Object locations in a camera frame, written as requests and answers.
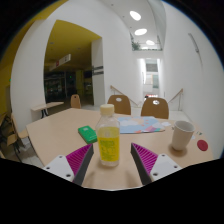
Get dark wall sign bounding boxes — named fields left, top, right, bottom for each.
left=92, top=65, right=105, bottom=76

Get wooden chair with metal legs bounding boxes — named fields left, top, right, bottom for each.
left=0, top=111, right=31, bottom=158

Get small green box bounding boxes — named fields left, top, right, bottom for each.
left=77, top=125, right=98, bottom=145

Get round ceiling lights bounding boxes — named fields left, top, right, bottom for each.
left=129, top=10, right=156, bottom=47

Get shop shelf unit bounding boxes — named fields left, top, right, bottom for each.
left=43, top=71, right=68, bottom=101

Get light wooden side table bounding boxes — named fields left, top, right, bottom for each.
left=30, top=101, right=65, bottom=118

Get hanging white and red sign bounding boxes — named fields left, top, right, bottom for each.
left=49, top=53, right=72, bottom=72

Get yellow drink bottle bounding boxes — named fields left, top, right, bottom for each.
left=95, top=103, right=121, bottom=168

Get green balcony plant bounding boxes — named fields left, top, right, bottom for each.
left=131, top=40, right=142, bottom=52

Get flat round red coaster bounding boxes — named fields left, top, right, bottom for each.
left=196, top=139, right=209, bottom=152

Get wooden chair with oval hole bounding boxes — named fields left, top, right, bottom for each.
left=70, top=93, right=82, bottom=110
left=140, top=97, right=170, bottom=120
left=107, top=94, right=132, bottom=116

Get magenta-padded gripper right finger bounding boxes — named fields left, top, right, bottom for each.
left=130, top=142, right=183, bottom=186

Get wooden stair handrail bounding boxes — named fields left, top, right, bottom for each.
left=110, top=85, right=139, bottom=108
left=168, top=88, right=184, bottom=111

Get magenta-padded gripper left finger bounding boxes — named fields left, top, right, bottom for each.
left=42, top=143, right=95, bottom=187

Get white paper cup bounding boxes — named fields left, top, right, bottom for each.
left=171, top=120, right=196, bottom=152

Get colourful printed placemat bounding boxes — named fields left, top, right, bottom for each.
left=117, top=115, right=166, bottom=135

